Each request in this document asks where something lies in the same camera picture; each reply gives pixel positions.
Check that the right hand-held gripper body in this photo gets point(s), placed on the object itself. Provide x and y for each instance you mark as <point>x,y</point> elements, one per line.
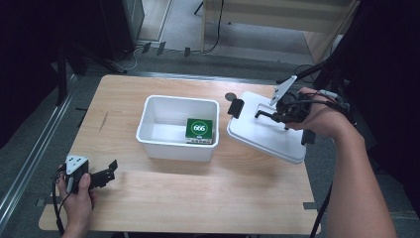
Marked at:
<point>282,90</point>

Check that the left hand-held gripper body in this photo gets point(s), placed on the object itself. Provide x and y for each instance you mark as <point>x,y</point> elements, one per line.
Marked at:
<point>74,165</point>

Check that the white box lid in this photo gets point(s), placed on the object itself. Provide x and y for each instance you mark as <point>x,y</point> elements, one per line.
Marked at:
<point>264,139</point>

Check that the white plastic box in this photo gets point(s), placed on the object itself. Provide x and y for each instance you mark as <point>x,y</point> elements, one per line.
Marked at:
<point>165,132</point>

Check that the green packet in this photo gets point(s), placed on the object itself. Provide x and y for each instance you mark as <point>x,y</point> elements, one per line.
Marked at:
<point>199,129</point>

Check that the person's left hand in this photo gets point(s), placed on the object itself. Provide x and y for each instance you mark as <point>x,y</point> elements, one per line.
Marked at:
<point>77,208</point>

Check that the person's right hand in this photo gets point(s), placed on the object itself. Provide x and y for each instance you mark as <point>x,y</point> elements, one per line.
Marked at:
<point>325,119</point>

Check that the grey table corner tape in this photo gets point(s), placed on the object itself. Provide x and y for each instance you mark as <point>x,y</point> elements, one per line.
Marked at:
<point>309,205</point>
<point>43,202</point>

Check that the light wooden furniture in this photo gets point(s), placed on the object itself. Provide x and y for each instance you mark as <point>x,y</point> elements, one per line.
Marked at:
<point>264,16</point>

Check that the black floor tape piece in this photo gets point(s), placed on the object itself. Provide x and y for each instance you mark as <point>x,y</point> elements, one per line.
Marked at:
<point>187,52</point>
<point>146,47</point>

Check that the dark cabinet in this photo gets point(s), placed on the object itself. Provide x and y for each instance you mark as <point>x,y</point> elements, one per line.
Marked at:
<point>124,26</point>

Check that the metal floor rail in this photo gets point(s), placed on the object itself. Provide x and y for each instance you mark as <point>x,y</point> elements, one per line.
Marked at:
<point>33,158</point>

